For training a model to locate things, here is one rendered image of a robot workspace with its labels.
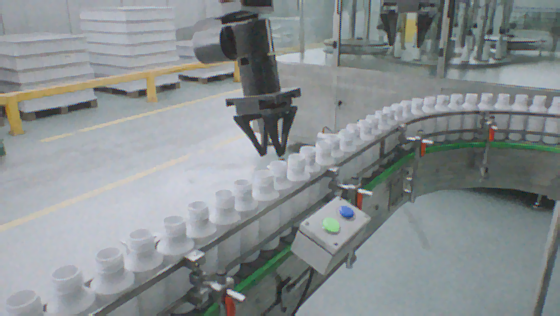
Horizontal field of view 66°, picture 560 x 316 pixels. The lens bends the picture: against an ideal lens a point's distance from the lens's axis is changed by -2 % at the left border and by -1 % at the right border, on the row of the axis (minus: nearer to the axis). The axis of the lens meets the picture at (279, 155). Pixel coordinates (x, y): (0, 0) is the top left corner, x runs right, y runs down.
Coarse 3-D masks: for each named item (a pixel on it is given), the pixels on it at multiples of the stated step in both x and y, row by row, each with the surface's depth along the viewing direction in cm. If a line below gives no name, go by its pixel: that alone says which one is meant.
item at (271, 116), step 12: (240, 108) 65; (252, 108) 64; (264, 108) 64; (276, 108) 63; (288, 108) 65; (264, 120) 63; (276, 120) 63; (288, 120) 67; (276, 132) 65; (288, 132) 67; (276, 144) 66
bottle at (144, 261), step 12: (144, 228) 67; (132, 240) 64; (144, 240) 64; (132, 252) 64; (144, 252) 64; (156, 252) 67; (132, 264) 64; (144, 264) 64; (156, 264) 65; (144, 276) 64; (156, 288) 66; (144, 300) 66; (156, 300) 67; (144, 312) 67; (156, 312) 67
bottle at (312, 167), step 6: (300, 150) 102; (306, 150) 103; (312, 150) 100; (306, 156) 100; (312, 156) 101; (306, 162) 101; (312, 162) 101; (306, 168) 101; (312, 168) 101; (318, 168) 102; (312, 174) 101; (318, 180) 103; (312, 186) 102; (318, 186) 103; (312, 192) 102; (318, 192) 104; (312, 198) 103; (318, 198) 104; (312, 204) 103
